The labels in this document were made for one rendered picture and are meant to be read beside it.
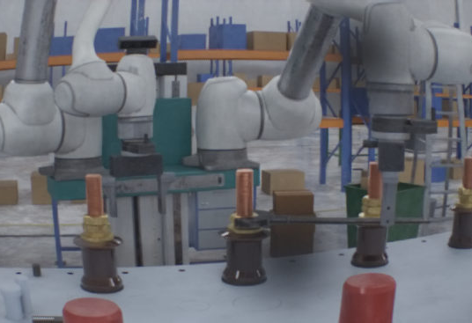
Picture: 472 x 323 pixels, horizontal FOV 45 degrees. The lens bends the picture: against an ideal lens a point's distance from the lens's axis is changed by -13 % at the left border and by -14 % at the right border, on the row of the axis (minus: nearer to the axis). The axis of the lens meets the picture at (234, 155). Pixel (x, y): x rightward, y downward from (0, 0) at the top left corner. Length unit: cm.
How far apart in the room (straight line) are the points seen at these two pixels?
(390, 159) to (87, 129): 98
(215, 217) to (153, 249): 331
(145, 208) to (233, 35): 715
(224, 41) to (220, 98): 717
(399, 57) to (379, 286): 46
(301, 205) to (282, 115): 404
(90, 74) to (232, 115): 63
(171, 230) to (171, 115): 38
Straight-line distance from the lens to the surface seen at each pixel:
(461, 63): 114
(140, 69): 153
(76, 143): 176
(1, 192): 895
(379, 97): 106
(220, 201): 543
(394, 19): 106
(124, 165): 156
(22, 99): 164
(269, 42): 945
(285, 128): 198
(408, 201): 547
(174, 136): 203
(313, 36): 174
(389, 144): 104
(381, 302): 73
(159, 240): 216
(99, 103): 144
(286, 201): 593
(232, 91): 193
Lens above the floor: 173
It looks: 7 degrees down
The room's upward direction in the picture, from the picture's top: straight up
